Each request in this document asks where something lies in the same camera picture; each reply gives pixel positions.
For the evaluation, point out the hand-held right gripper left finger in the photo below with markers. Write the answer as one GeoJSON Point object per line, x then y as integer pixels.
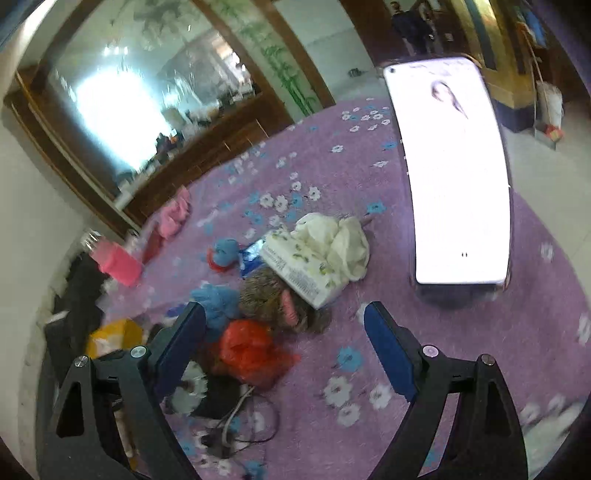
{"type": "Point", "coordinates": [184, 341]}

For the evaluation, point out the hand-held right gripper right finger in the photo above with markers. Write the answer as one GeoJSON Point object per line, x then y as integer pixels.
{"type": "Point", "coordinates": [390, 350]}

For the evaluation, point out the red plastic bag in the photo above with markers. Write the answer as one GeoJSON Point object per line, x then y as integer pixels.
{"type": "Point", "coordinates": [244, 346]}

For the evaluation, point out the brown furry plush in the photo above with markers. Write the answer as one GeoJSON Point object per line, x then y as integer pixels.
{"type": "Point", "coordinates": [263, 295]}

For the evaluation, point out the cream cloth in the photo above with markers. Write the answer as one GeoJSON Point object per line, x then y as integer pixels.
{"type": "Point", "coordinates": [341, 240]}

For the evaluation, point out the white floral tissue packet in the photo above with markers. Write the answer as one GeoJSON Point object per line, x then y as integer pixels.
{"type": "Point", "coordinates": [295, 270]}

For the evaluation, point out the blue crumpled cloth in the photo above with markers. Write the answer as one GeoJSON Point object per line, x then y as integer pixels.
{"type": "Point", "coordinates": [217, 300]}

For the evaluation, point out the yellow box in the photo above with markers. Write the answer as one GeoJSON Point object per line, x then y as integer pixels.
{"type": "Point", "coordinates": [115, 333]}

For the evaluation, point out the purple floral blanket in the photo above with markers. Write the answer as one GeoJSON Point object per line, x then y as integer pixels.
{"type": "Point", "coordinates": [461, 346]}

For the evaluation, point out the blue cloth ball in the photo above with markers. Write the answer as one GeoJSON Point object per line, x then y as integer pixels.
{"type": "Point", "coordinates": [226, 251]}

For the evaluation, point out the dark red pouch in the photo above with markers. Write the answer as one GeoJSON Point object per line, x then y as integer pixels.
{"type": "Point", "coordinates": [152, 247]}

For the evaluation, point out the pink plastic container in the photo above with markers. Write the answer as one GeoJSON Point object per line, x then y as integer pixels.
{"type": "Point", "coordinates": [117, 265]}

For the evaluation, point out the pink cloth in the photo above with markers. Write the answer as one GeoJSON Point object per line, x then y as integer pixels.
{"type": "Point", "coordinates": [173, 217]}

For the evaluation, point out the black box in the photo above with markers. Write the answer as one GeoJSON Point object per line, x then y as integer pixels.
{"type": "Point", "coordinates": [55, 346]}

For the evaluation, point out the smartphone with bright screen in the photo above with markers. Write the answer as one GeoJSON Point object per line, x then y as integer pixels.
{"type": "Point", "coordinates": [452, 184]}

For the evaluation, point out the wooden headboard with mirror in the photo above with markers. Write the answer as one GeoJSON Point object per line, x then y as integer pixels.
{"type": "Point", "coordinates": [138, 92]}

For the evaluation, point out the white bag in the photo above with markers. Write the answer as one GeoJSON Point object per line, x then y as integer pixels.
{"type": "Point", "coordinates": [549, 104]}

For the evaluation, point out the gold and blue cabinet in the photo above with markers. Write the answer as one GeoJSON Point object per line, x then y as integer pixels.
{"type": "Point", "coordinates": [494, 55]}

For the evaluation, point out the green bamboo wall decal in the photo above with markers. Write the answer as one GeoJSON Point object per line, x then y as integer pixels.
{"type": "Point", "coordinates": [291, 83]}

